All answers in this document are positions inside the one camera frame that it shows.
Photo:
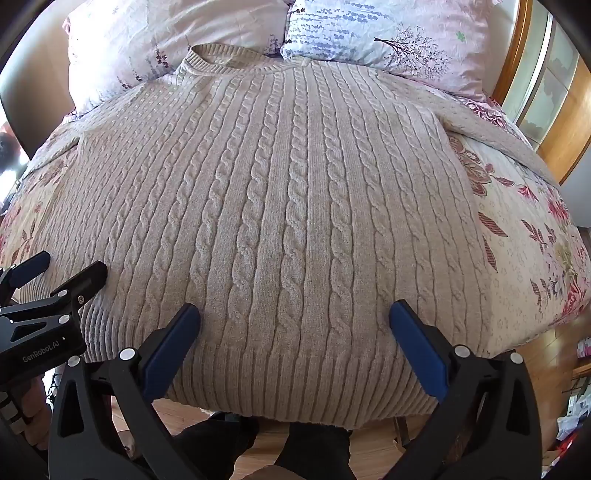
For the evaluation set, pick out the person's dark trousers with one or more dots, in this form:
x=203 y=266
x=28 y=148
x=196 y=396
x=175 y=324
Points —
x=314 y=450

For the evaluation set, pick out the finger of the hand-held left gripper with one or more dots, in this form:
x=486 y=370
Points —
x=28 y=271
x=85 y=281

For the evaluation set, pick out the wooden headboard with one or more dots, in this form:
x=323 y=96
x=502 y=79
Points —
x=561 y=106

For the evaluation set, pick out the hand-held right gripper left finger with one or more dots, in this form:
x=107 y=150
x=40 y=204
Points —
x=173 y=341

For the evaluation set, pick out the floral bedspread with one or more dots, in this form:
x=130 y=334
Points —
x=521 y=230

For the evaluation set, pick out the pale blue tree print pillow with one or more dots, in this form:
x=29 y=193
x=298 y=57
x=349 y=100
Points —
x=378 y=32

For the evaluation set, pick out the assorted floor clutter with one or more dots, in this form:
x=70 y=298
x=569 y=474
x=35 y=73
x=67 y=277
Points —
x=575 y=415

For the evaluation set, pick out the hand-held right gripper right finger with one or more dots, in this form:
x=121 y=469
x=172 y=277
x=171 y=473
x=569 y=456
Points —
x=415 y=344

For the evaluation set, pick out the pink lavender print pillow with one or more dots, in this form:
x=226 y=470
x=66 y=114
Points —
x=152 y=41

